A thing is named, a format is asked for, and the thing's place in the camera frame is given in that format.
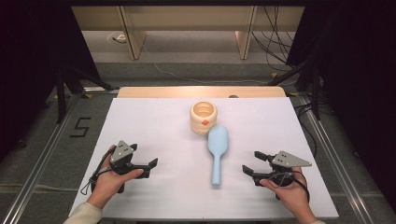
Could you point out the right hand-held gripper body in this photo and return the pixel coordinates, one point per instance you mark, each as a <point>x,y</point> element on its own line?
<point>288,161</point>

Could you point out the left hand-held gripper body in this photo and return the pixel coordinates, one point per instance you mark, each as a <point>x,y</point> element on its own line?
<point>122,152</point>

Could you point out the light blue rice paddle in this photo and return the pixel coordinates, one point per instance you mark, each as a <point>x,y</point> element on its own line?
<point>218,140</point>

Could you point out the cream ribbed cup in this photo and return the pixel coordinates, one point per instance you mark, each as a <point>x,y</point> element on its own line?
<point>199,125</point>

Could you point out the person's left hand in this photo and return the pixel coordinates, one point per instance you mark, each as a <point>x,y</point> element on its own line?
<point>107,183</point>

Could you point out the person's right hand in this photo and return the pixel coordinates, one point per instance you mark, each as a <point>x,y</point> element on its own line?
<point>288,196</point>

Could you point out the white board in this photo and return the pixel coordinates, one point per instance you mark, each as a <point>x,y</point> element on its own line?
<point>155,124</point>

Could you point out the yellow tape piece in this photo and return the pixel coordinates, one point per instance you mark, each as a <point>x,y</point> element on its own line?
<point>88,95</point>
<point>293,93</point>
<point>274,74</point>

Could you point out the black metal stand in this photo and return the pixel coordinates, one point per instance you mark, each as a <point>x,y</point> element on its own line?
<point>60,93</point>
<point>316,93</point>

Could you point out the wooden table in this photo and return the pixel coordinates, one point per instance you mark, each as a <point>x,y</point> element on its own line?
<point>186,92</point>

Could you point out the black curtain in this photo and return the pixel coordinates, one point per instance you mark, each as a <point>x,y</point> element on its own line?
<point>358,77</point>
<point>31,62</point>

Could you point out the beige desk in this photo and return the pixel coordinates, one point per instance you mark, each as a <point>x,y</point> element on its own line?
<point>186,18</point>

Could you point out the metal floor rail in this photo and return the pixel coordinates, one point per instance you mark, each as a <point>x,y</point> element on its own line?
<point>339,161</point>
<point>37,174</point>

